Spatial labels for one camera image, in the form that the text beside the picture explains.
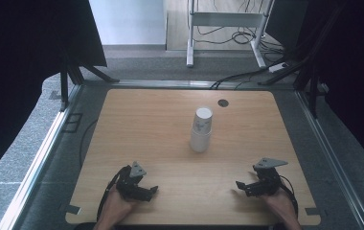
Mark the white metal stand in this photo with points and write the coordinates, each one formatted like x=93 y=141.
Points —
x=224 y=19

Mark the black metal stand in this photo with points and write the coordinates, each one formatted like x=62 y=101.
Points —
x=313 y=92

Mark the black curtain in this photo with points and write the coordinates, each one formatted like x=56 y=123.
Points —
x=11 y=64
x=355 y=64

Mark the person's right hand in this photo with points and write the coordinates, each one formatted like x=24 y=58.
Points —
x=282 y=204

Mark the white power strip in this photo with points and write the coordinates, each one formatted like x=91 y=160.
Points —
x=277 y=67

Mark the stack of white paper cups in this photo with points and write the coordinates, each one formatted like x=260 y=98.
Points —
x=200 y=140

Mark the person's left hand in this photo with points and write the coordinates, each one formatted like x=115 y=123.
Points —
x=116 y=207

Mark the aluminium floor rail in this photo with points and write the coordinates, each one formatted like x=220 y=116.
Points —
x=42 y=150
x=330 y=153

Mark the black tripod stand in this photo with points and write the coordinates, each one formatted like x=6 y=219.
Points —
x=63 y=83

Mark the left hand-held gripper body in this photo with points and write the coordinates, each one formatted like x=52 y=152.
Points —
x=128 y=185

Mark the round table grommet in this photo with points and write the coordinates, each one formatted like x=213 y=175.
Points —
x=223 y=103

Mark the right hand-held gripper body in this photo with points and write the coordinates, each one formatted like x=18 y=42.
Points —
x=268 y=182

